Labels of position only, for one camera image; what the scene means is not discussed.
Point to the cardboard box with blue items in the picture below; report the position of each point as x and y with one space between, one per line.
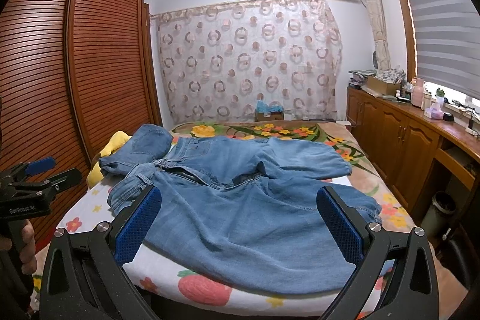
266 112

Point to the beige floral blanket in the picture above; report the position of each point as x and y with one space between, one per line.
362 189

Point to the blue denim jeans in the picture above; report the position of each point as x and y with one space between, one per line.
244 212

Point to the pink bottle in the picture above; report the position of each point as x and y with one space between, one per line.
417 93

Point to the white strawberry flower sheet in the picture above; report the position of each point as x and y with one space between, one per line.
164 279

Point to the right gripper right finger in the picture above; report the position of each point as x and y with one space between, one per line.
412 291

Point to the tied beige side curtain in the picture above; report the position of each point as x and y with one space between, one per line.
378 25

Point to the wooden sideboard cabinet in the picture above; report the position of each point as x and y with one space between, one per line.
418 158

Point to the folded blue jeans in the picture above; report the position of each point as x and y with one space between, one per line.
150 142

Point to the grey zebra window blind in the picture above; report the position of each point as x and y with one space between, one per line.
447 43

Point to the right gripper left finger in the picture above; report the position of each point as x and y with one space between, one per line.
84 277

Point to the patterned sheer curtain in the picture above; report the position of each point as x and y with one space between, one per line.
222 61

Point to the left hand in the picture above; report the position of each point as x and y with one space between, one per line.
28 248

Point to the wooden louvered wardrobe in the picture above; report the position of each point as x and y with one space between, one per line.
73 72

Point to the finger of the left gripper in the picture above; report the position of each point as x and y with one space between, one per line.
36 167
56 183

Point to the cardboard box on sideboard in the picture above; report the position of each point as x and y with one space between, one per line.
381 87

